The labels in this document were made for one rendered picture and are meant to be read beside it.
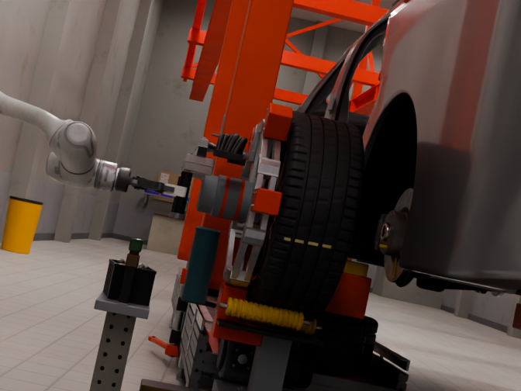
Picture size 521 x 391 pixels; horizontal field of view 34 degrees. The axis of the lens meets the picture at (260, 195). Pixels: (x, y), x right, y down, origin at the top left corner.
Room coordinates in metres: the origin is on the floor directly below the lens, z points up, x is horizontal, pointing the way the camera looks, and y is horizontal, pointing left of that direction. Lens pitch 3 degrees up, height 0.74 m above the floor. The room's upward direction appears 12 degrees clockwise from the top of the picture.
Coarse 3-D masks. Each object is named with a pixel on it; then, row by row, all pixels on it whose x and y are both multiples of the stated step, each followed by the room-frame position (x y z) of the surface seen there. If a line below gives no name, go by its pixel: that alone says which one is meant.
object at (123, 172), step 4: (120, 168) 2.56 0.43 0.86; (124, 168) 2.56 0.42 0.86; (128, 168) 2.57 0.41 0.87; (120, 172) 2.55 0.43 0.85; (124, 172) 2.55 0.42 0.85; (128, 172) 2.55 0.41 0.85; (120, 176) 2.54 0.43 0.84; (124, 176) 2.54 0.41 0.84; (128, 176) 2.55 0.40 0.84; (116, 180) 2.54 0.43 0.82; (120, 180) 2.54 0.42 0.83; (124, 180) 2.54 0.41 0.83; (128, 180) 2.54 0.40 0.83; (116, 184) 2.55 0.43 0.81; (120, 184) 2.55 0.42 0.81; (124, 184) 2.55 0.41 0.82; (128, 184) 2.55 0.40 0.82; (116, 188) 2.56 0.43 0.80; (120, 188) 2.55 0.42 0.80; (124, 188) 2.55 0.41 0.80
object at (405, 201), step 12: (408, 192) 2.81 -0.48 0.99; (396, 204) 2.92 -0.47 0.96; (408, 204) 2.78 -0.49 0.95; (396, 216) 2.75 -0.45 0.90; (408, 216) 2.76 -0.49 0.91; (396, 228) 2.73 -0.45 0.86; (396, 240) 2.73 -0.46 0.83; (384, 252) 2.79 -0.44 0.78; (396, 252) 2.76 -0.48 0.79; (396, 264) 2.78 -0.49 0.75; (396, 276) 2.75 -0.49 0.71; (408, 276) 2.72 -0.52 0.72
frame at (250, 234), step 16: (256, 128) 2.87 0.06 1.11; (272, 160) 2.55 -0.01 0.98; (240, 176) 3.04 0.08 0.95; (256, 176) 2.55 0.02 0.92; (272, 176) 2.53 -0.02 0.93; (240, 224) 3.04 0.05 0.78; (240, 240) 3.01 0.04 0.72; (256, 240) 2.54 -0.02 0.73; (240, 256) 2.59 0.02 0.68; (256, 256) 2.58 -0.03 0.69; (224, 272) 2.88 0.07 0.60; (240, 272) 2.67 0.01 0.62
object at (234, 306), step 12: (228, 300) 2.67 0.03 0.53; (240, 300) 2.67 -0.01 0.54; (228, 312) 2.65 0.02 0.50; (240, 312) 2.65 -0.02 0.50; (252, 312) 2.66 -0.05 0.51; (264, 312) 2.66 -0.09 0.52; (276, 312) 2.67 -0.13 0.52; (288, 312) 2.68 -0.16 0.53; (300, 312) 2.69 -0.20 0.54; (276, 324) 2.69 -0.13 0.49; (288, 324) 2.68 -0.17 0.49; (300, 324) 2.68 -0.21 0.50
